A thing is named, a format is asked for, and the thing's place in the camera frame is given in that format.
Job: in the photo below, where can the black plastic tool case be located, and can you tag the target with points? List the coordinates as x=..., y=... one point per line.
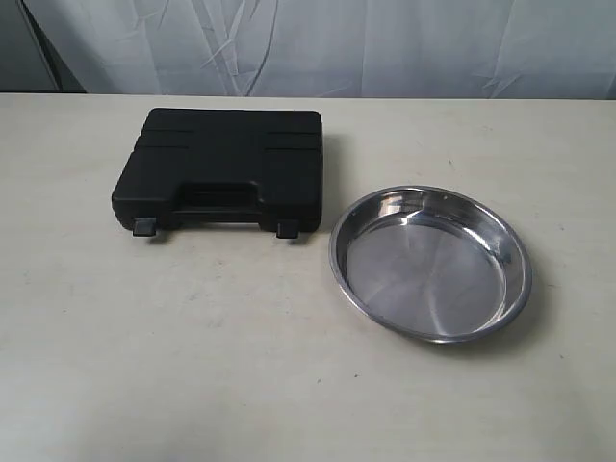
x=194, y=166

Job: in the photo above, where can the round stainless steel tray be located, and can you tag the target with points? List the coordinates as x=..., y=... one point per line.
x=430, y=264

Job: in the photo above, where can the white backdrop curtain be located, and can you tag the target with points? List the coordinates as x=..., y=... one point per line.
x=401, y=49

